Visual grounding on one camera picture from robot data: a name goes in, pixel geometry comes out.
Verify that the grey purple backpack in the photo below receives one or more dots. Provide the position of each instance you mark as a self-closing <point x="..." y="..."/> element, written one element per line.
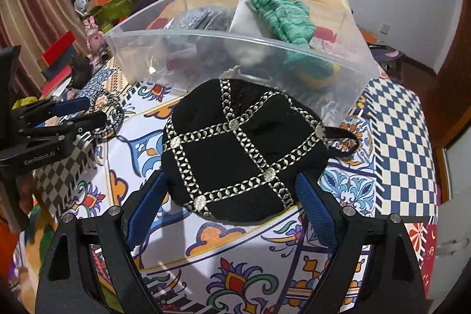
<point x="389" y="59"/>

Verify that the colourful patterned tablecloth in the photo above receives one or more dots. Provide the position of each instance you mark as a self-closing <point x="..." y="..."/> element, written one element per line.
<point x="192" y="265"/>

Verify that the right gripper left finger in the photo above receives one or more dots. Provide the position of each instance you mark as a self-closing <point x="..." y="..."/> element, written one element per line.
<point x="68" y="282"/>

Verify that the black pouch with silver chains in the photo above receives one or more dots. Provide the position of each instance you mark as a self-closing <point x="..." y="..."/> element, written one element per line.
<point x="232" y="150"/>

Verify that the green box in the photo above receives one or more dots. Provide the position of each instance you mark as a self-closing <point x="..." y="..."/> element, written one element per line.
<point x="111" y="14"/>

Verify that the grey knitted item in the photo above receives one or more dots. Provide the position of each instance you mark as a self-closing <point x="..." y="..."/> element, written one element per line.
<point x="187" y="47"/>

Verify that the green knitted glove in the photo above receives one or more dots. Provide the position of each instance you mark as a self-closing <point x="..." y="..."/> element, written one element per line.
<point x="290" y="21"/>

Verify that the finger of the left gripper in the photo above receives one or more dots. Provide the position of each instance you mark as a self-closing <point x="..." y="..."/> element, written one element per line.
<point x="44" y="109"/>
<point x="67" y="131"/>

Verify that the cream white cloth pouch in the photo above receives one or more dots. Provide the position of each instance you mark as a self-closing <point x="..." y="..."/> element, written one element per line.
<point x="247" y="22"/>

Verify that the clear plastic storage bin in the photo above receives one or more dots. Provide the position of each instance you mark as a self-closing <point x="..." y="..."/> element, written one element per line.
<point x="138" y="45"/>

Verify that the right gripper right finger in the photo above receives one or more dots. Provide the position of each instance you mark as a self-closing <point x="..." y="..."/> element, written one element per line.
<point x="392" y="282"/>

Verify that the striped red beige curtain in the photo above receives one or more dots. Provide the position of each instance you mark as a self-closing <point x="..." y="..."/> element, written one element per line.
<point x="35" y="25"/>

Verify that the pink bunny plush toy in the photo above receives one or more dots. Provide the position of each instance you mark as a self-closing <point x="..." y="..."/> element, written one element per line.
<point x="95" y="39"/>

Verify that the brown wooden door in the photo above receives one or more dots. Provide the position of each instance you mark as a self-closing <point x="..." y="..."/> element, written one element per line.
<point x="449" y="97"/>

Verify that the red flat box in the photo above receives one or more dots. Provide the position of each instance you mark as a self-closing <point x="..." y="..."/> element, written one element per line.
<point x="59" y="47"/>

